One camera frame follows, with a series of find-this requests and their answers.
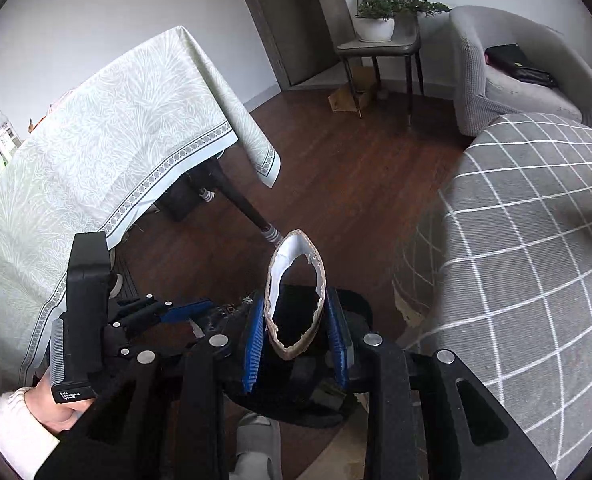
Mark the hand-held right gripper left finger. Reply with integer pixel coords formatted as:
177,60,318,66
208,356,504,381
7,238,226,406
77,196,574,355
33,297,267,480

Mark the beige floor mat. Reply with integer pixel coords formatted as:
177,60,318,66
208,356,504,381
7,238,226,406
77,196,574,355
296,400,373,480

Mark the grey checked tablecloth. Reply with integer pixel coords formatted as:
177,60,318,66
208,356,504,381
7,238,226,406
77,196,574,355
393,112,592,480

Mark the grey dining chair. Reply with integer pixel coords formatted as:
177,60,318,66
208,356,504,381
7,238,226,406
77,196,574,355
337,0,425,126

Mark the person's grey slipper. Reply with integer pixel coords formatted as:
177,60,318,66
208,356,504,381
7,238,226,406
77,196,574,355
228,412,283,480

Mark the pale green patterned tablecloth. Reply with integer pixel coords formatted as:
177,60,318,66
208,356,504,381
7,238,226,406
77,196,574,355
0,25,282,387

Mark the torn cardboard ring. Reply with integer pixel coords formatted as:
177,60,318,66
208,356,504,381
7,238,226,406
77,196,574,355
263,229,329,361

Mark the potted plant in white pot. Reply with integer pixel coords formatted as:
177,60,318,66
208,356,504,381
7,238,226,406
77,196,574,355
353,0,451,44

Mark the dark wooden door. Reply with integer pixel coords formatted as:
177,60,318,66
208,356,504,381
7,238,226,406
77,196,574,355
228,0,357,92

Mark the black table leg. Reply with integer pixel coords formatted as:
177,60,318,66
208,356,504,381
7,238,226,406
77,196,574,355
210,160,283,247

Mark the cardboard box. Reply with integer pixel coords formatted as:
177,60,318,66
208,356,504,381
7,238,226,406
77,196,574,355
327,65,379,114

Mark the person's left hand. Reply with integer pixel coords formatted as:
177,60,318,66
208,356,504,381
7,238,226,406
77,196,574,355
25,372,91,437

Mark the grey armchair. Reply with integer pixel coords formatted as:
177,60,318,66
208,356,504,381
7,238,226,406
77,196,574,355
450,5,592,139

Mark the black handbag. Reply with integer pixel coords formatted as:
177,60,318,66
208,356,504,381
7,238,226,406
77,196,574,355
484,43,559,89

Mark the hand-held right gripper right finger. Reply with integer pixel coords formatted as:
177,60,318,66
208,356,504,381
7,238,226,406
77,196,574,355
326,287,557,480

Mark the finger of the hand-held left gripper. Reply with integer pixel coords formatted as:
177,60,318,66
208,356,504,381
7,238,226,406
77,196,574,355
111,295,215,328
112,321,191,357

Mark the black box under table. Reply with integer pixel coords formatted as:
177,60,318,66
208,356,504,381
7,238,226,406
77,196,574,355
157,170,217,224

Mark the white plastic bottle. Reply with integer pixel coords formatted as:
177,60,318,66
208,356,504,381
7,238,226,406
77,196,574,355
0,102,23,162

